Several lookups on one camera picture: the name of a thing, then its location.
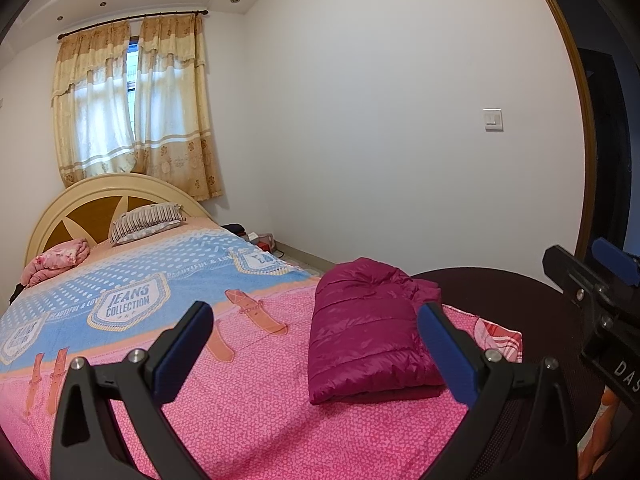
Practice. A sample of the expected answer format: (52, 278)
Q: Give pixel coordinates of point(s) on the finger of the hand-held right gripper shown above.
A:
(567, 270)
(615, 260)

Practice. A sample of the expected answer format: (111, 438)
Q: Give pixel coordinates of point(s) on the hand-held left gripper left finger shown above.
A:
(182, 350)

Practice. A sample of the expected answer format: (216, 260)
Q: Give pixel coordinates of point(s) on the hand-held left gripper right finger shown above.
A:
(447, 355)

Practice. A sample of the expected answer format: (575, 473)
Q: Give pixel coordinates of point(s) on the magenta puffer jacket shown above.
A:
(365, 330)

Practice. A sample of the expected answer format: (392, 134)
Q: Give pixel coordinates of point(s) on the dark folded clothes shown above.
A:
(233, 228)

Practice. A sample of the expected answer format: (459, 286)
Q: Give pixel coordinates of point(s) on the red plaid cloth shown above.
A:
(500, 340)

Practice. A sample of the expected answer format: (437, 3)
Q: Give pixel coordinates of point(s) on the orange white cloth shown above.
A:
(600, 430)

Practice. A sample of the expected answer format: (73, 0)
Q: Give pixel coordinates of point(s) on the blue pink printed bedsheet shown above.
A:
(270, 400)

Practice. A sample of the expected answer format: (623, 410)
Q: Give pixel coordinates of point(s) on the white box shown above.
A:
(252, 236)

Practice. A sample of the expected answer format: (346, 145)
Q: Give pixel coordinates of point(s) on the striped pillow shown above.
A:
(145, 221)

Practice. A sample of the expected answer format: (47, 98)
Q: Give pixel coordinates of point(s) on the items on floor by bed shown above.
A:
(266, 245)

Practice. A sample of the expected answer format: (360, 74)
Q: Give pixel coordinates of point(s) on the pink floral quilt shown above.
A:
(55, 260)

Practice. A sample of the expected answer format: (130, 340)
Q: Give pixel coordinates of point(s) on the cream wooden headboard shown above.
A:
(85, 205)

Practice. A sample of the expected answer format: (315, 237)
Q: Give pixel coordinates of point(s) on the beige floral curtain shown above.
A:
(172, 110)
(92, 105)

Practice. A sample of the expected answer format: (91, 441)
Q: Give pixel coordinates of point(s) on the window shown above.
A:
(133, 62)

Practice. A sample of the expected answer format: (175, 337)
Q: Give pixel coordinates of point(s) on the dark curtain rod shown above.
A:
(120, 19)

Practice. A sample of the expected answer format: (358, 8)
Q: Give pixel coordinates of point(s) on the white light switch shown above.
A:
(493, 119)

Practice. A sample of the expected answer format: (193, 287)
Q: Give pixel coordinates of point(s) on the brown door frame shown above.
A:
(575, 85)

